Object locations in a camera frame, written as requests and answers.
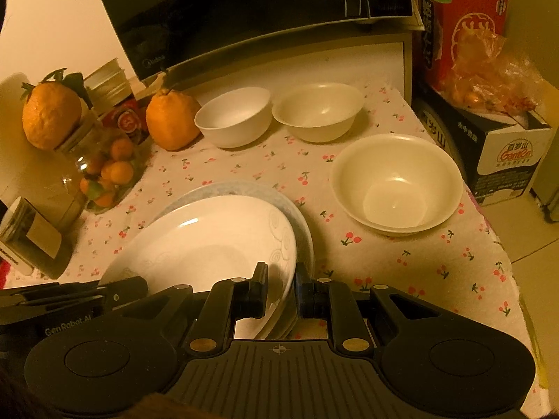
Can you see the cream bowl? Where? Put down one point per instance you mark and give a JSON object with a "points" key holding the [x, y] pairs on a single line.
{"points": [[318, 112], [396, 184]]}

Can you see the white plate with grey rose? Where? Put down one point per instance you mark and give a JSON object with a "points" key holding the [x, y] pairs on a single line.
{"points": [[163, 260]]}

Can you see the red gift box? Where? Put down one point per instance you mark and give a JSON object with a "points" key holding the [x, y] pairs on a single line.
{"points": [[435, 48]]}

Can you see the plastic bag of oranges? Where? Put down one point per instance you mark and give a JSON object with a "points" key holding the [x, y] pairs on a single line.
{"points": [[490, 76]]}

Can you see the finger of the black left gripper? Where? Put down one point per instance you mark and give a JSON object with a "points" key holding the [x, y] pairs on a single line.
{"points": [[38, 297]]}

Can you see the plastic jar of dark tea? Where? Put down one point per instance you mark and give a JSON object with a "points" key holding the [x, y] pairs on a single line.
{"points": [[29, 242]]}

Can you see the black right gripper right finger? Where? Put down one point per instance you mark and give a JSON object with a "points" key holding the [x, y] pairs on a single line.
{"points": [[333, 302]]}

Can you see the large orange citrus on jar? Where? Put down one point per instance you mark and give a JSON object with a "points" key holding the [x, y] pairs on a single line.
{"points": [[53, 108]]}

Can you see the orange citrus on table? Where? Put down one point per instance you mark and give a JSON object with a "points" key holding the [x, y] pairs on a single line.
{"points": [[170, 119]]}

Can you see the cherry print tablecloth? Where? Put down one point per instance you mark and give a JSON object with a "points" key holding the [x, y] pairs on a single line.
{"points": [[459, 265]]}

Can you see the black Midea microwave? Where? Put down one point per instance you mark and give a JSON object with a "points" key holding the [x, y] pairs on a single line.
{"points": [[159, 34]]}

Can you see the black white cardboard box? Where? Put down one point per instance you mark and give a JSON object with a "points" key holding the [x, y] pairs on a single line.
{"points": [[496, 155]]}

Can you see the blue patterned plate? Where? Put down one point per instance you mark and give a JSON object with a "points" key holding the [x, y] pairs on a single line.
{"points": [[259, 228]]}

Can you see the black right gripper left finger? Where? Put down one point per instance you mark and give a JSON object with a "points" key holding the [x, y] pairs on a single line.
{"points": [[228, 301]]}

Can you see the metal lidded tin jar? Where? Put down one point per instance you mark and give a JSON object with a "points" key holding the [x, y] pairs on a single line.
{"points": [[114, 102]]}

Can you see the white bowl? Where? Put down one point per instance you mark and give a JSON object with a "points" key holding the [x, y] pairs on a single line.
{"points": [[236, 118]]}

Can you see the glass jar of kumquats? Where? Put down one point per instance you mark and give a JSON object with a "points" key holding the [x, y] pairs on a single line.
{"points": [[107, 161]]}

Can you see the white Changhong air fryer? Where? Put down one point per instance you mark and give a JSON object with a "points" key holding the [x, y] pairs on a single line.
{"points": [[48, 180]]}

